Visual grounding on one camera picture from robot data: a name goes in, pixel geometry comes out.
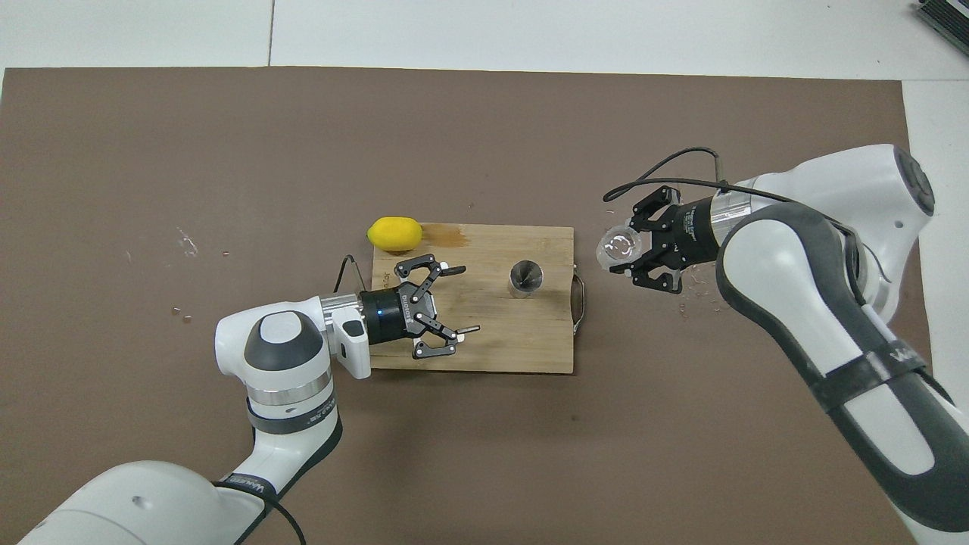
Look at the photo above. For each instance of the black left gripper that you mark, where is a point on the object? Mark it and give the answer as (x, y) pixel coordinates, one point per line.
(397, 314)

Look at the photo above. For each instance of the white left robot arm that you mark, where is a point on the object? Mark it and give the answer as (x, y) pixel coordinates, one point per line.
(280, 341)

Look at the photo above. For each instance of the steel double jigger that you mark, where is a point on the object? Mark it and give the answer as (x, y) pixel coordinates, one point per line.
(525, 276)

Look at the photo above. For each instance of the dark ribbed device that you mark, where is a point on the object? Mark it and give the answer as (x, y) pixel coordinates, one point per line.
(950, 19)

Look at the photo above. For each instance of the bamboo cutting board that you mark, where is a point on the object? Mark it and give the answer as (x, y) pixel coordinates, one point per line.
(530, 341)

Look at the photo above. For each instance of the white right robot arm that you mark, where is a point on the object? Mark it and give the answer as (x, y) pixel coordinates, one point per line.
(780, 288)

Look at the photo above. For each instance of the brown table mat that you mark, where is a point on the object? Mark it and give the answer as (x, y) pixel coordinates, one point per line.
(151, 151)

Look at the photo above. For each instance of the clear glass cup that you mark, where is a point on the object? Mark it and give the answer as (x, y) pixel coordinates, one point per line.
(617, 246)

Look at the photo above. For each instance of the yellow lemon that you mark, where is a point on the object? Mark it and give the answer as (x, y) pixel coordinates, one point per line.
(394, 234)

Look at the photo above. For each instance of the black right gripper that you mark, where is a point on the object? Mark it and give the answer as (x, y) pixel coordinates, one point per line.
(693, 233)

